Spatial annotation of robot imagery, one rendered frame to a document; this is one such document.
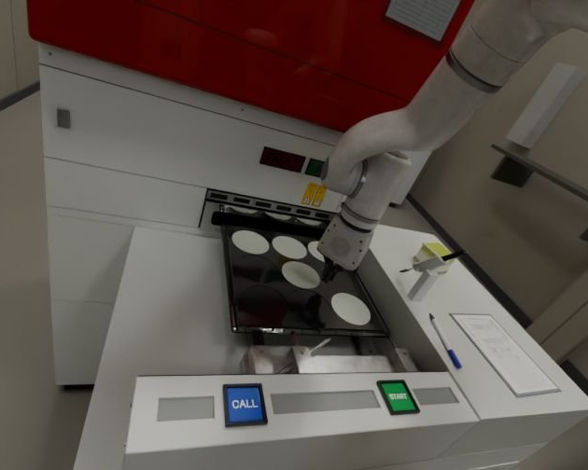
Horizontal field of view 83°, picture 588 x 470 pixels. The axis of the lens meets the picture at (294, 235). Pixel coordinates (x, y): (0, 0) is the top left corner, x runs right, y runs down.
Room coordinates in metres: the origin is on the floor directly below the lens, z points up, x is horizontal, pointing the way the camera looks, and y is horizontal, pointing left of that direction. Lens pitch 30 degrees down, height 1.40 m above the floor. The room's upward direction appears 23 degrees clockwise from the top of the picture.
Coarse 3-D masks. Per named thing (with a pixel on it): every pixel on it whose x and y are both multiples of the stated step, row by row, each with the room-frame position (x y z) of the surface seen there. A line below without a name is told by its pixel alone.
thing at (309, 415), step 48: (144, 384) 0.25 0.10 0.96; (192, 384) 0.27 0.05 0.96; (288, 384) 0.33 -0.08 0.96; (336, 384) 0.36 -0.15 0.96; (432, 384) 0.44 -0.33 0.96; (144, 432) 0.20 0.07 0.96; (192, 432) 0.22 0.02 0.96; (240, 432) 0.24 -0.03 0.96; (288, 432) 0.26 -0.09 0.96; (336, 432) 0.29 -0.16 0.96; (384, 432) 0.32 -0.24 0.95; (432, 432) 0.37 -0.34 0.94
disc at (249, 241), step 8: (240, 232) 0.75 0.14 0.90; (248, 232) 0.77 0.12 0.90; (232, 240) 0.71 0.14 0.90; (240, 240) 0.72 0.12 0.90; (248, 240) 0.73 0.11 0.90; (256, 240) 0.75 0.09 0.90; (264, 240) 0.77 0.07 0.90; (240, 248) 0.68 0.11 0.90; (248, 248) 0.70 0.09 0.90; (256, 248) 0.71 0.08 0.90; (264, 248) 0.73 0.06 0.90
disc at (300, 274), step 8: (288, 264) 0.70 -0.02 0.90; (296, 264) 0.72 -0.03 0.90; (304, 264) 0.73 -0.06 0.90; (288, 272) 0.67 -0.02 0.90; (296, 272) 0.68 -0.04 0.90; (304, 272) 0.70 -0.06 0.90; (312, 272) 0.71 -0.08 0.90; (288, 280) 0.64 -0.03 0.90; (296, 280) 0.65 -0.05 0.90; (304, 280) 0.67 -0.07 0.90; (312, 280) 0.68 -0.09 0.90
